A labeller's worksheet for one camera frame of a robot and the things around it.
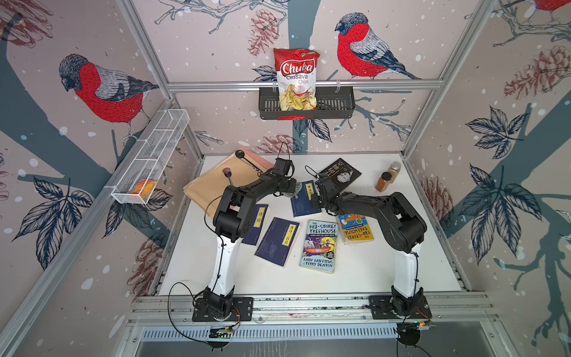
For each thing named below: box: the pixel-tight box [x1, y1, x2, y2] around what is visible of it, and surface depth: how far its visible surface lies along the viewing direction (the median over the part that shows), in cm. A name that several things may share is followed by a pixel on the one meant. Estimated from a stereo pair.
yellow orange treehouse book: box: [337, 214, 374, 245], surface depth 92 cm
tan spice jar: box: [388, 160, 402, 180], surface depth 105 cm
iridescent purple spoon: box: [222, 167, 233, 186], surface depth 116 cm
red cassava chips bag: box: [273, 48, 320, 111], surface depth 84 cm
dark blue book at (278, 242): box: [254, 216, 302, 269], surface depth 90 cm
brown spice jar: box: [374, 171, 392, 193], surface depth 103 cm
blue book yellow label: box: [290, 179, 322, 218], surface depth 102 cm
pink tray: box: [240, 148, 276, 169], surface depth 125 cm
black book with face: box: [318, 157, 363, 193], surface depth 113 cm
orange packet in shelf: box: [130, 179, 158, 201], surface depth 68 cm
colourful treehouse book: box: [299, 219, 339, 274], surface depth 87 cm
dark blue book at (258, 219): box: [241, 203, 270, 246], surface depth 94 cm
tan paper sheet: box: [182, 155, 263, 218], surface depth 115 cm
